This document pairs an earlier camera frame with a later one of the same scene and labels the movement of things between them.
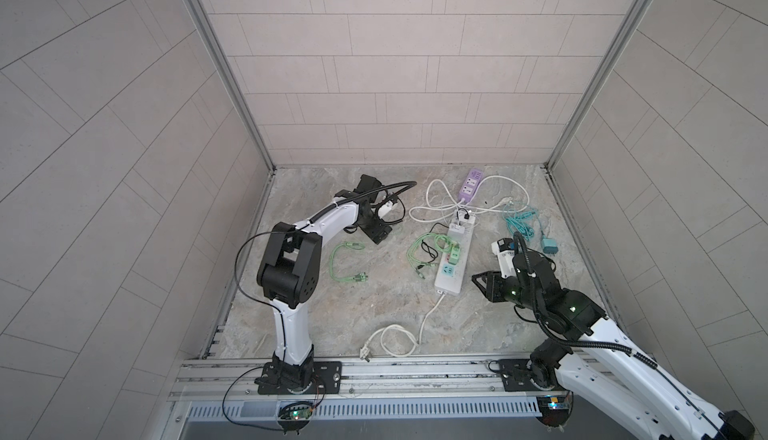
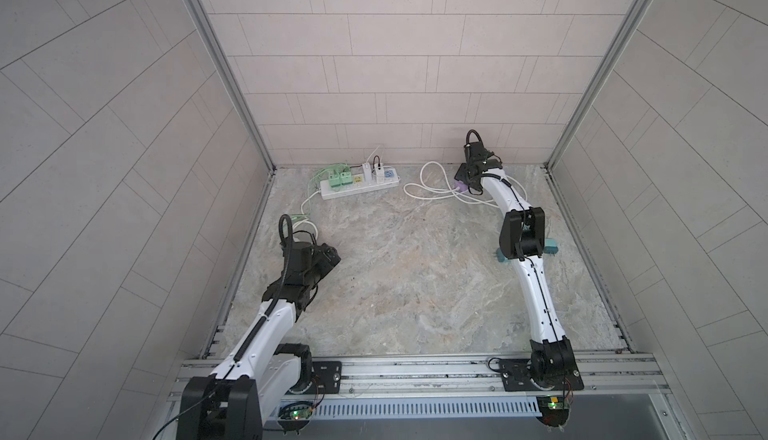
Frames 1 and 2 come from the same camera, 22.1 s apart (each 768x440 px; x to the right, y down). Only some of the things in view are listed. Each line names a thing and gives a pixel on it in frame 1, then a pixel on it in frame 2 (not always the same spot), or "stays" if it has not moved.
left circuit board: (295, 413) stays
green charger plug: (454, 254) -> (346, 176)
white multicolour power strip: (451, 279) -> (359, 186)
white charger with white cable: (456, 228) -> (366, 168)
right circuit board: (555, 410) stays
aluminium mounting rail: (363, 378) stays
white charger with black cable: (462, 216) -> (379, 172)
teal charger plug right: (549, 245) stays
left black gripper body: (372, 227) -> (317, 267)
